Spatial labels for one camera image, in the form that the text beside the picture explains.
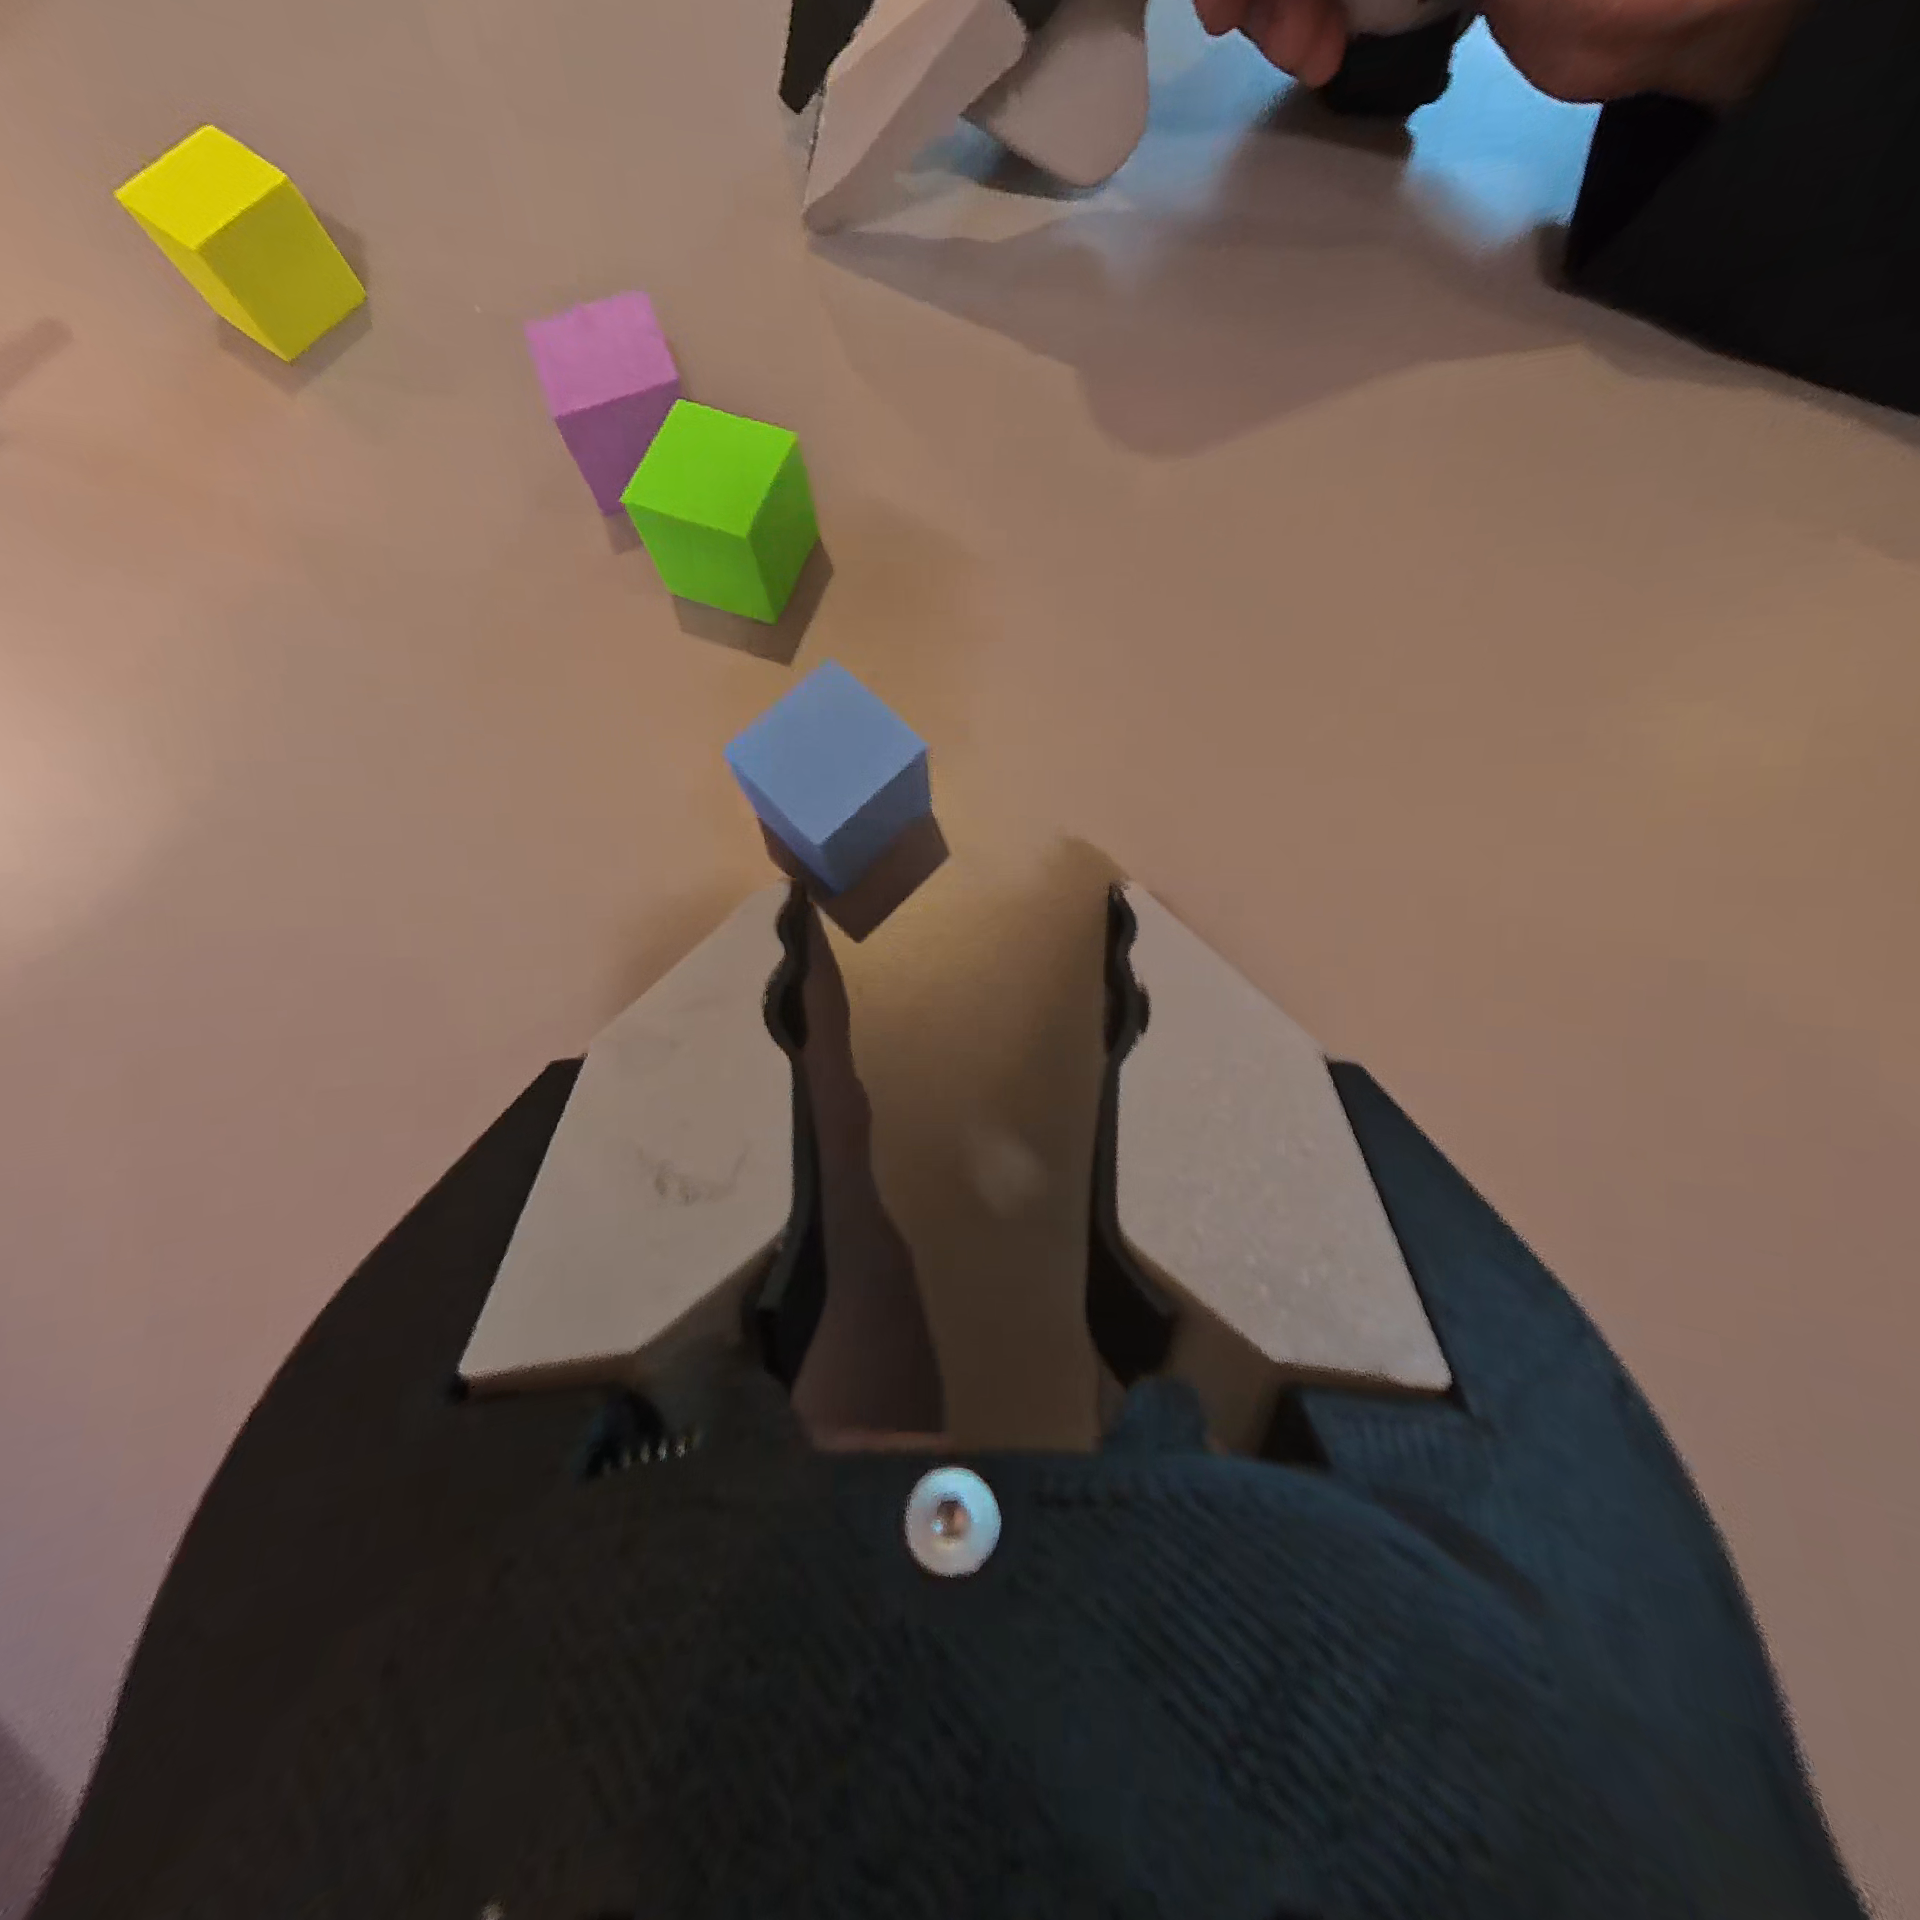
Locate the green foam cube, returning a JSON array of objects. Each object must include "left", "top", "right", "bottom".
[{"left": 622, "top": 397, "right": 820, "bottom": 623}]

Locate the blue foam cube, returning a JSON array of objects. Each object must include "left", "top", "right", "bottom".
[{"left": 724, "top": 659, "right": 930, "bottom": 897}]

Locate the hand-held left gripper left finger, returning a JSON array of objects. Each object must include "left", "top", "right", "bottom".
[{"left": 455, "top": 880, "right": 827, "bottom": 1391}]

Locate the yellow foam cube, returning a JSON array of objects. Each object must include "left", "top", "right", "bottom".
[{"left": 114, "top": 125, "right": 371, "bottom": 364}]

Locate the person's right hand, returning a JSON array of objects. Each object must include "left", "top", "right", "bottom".
[{"left": 1191, "top": 0, "right": 1803, "bottom": 109}]

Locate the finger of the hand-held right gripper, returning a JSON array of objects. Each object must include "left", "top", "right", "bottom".
[
  {"left": 782, "top": 0, "right": 1031, "bottom": 235},
  {"left": 990, "top": 0, "right": 1156, "bottom": 188}
]

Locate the purple foam cube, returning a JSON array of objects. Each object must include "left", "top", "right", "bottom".
[{"left": 526, "top": 289, "right": 682, "bottom": 515}]

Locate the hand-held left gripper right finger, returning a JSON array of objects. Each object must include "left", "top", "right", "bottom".
[{"left": 1088, "top": 885, "right": 1456, "bottom": 1393}]

